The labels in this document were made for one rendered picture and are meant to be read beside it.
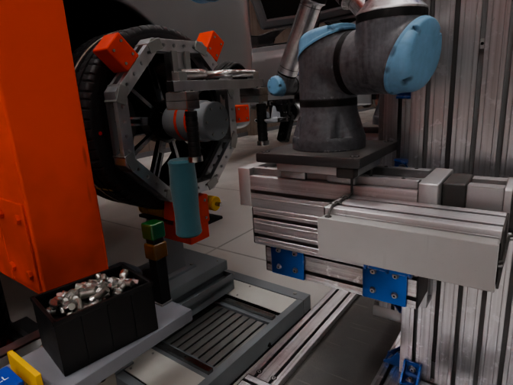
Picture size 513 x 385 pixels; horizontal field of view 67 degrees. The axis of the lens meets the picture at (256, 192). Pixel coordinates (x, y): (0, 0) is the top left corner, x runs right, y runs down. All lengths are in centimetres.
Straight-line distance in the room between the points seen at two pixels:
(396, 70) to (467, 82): 23
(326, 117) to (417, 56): 19
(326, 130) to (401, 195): 18
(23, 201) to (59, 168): 10
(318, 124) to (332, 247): 24
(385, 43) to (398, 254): 33
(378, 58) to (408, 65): 5
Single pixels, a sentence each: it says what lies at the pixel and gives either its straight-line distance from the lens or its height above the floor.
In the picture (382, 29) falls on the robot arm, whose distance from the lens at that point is 69.
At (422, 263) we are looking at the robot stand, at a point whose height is 68.
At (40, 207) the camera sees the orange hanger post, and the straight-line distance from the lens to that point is 95.
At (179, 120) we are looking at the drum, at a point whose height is 86.
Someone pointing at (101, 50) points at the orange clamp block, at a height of 108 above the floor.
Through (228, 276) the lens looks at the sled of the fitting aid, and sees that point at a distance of 173.
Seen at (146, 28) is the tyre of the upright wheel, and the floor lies 116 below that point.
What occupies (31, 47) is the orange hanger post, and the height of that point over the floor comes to 105.
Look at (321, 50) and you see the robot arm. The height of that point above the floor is 101.
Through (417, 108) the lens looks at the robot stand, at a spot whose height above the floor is 88.
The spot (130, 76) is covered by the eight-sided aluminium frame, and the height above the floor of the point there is 100.
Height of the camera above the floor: 94
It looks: 15 degrees down
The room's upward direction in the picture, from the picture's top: 3 degrees counter-clockwise
